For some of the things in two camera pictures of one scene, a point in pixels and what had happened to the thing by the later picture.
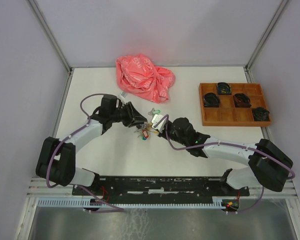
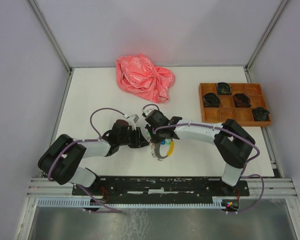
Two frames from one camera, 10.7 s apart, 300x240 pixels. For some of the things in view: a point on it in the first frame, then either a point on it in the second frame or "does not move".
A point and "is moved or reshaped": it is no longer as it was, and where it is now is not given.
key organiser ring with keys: x=144 y=130 is moved or reshaped
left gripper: x=132 y=114 to x=140 y=141
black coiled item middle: x=242 y=100 does not move
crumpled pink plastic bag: x=138 y=74 does not move
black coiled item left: x=211 y=100 does not move
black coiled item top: x=224 y=88 does not move
